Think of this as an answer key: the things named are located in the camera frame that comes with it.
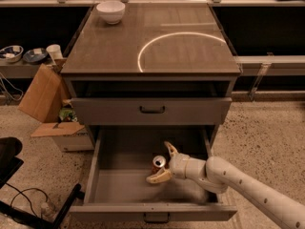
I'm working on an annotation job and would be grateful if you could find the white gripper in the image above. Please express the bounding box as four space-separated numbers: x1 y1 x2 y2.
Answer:
146 141 191 184

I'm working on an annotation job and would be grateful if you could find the red coke can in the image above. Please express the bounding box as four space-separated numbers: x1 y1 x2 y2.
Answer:
152 156 167 175

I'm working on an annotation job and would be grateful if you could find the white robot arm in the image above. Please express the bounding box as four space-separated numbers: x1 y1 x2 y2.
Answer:
146 141 305 229

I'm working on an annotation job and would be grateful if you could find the open middle drawer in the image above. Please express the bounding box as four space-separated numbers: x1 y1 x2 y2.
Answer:
71 127 236 223

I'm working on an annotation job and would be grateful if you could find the grey drawer cabinet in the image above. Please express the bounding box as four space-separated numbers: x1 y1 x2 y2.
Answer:
62 3 240 139

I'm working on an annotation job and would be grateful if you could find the white box under flap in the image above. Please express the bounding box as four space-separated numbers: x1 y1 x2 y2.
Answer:
52 132 93 152

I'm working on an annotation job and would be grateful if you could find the green snack bag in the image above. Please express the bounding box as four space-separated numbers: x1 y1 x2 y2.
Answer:
58 108 77 122

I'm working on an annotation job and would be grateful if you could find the brown cardboard box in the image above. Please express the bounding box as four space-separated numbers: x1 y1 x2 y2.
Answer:
18 64 84 137

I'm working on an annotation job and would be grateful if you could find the black chair base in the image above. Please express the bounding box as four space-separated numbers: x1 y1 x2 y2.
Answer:
0 136 86 229

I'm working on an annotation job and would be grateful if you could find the white paper cup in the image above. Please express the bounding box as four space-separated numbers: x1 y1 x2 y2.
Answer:
47 44 63 61

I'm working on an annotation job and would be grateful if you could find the white ceramic bowl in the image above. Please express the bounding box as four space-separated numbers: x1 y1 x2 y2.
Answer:
96 0 126 25

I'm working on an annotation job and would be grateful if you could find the dark blue plate bowl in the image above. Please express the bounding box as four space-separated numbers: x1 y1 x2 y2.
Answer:
23 48 48 64

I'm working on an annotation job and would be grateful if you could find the blue patterned bowl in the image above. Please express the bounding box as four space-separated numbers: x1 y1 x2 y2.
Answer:
0 45 24 63

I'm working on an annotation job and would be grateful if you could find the top drawer with handle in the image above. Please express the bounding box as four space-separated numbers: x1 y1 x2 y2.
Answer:
71 97 232 126

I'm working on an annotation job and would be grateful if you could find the black cable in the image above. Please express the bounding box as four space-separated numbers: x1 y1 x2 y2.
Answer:
4 182 51 218

